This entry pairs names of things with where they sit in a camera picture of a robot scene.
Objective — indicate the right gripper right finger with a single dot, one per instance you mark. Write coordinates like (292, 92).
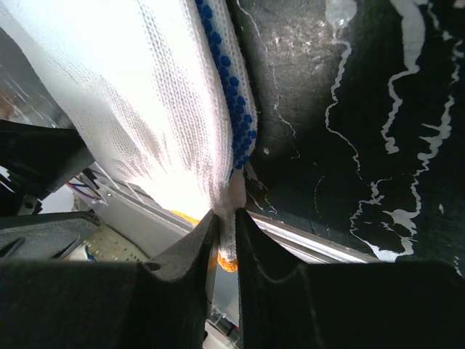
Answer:
(286, 302)

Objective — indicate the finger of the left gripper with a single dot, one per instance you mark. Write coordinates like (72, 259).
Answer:
(45, 236)

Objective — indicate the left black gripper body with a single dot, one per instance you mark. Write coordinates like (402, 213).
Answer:
(39, 161)

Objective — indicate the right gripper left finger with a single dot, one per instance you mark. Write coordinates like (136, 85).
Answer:
(161, 303)

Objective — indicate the blue dotted work glove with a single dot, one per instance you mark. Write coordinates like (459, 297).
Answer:
(230, 65)

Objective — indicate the front aluminium rail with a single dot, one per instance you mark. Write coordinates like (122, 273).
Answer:
(138, 218)

